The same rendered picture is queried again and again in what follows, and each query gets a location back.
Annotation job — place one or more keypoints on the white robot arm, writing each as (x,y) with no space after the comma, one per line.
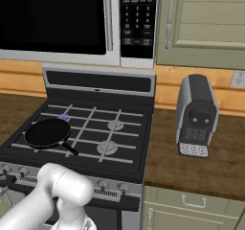
(63,186)

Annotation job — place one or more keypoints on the black and silver gas stove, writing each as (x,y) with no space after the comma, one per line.
(127,138)

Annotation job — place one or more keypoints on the blue burner flame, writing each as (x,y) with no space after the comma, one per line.
(63,116)

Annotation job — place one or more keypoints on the silver stove knob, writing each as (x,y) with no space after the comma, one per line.
(102,185)
(4,169)
(122,187)
(24,172)

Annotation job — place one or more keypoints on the grey and black coffee machine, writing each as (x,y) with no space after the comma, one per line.
(197,112)

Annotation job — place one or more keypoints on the black frying pan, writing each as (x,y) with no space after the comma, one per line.
(48,133)

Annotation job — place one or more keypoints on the silver and black microwave oven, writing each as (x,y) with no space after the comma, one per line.
(138,16)

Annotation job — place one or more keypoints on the olive drawer front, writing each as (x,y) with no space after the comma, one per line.
(159,197)

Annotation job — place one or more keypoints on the oven door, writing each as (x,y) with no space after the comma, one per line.
(130,221)

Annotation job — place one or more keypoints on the microwave door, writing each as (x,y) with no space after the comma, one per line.
(48,16)

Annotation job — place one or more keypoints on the olive base cupboard door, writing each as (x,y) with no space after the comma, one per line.
(178,221)

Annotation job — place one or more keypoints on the white wall socket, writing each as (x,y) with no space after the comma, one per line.
(238,79)

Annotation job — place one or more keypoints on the olive wall cupboard door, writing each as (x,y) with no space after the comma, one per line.
(210,16)

